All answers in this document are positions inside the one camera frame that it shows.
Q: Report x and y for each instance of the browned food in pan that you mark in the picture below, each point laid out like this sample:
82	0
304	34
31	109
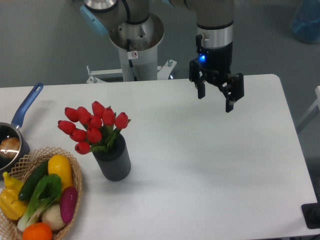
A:
9	148

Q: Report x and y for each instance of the white furniture frame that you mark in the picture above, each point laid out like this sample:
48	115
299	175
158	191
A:
310	113

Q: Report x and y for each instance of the blue translucent container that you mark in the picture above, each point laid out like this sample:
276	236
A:
305	24

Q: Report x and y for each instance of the woven wicker basket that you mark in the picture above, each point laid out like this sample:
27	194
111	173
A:
22	169

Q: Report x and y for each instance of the blue handled saucepan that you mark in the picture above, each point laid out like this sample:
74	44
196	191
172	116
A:
12	130

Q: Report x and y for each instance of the dark grey ribbed vase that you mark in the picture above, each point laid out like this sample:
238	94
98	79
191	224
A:
116	164

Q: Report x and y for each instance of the yellow bell pepper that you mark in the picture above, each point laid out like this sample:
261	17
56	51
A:
10	205

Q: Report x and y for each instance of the black device at table edge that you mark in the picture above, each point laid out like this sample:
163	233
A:
311	214

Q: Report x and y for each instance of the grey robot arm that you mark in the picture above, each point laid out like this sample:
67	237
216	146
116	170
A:
214	18

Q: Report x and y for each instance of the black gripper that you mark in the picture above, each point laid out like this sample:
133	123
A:
213	66

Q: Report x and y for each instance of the orange fruit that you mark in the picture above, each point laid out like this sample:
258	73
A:
38	231

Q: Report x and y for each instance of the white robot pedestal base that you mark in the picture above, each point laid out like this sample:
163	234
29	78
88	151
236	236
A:
137	46

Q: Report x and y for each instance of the purple eggplant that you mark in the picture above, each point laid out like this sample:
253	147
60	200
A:
68	202

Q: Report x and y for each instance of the white garlic bulb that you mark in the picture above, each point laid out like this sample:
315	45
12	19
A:
52	217

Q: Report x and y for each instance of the green cucumber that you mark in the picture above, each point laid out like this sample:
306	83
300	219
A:
30	184

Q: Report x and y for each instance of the red tulip bouquet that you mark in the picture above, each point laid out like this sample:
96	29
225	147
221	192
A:
96	131

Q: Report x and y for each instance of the green bok choy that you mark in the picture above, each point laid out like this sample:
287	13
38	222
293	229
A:
47	190

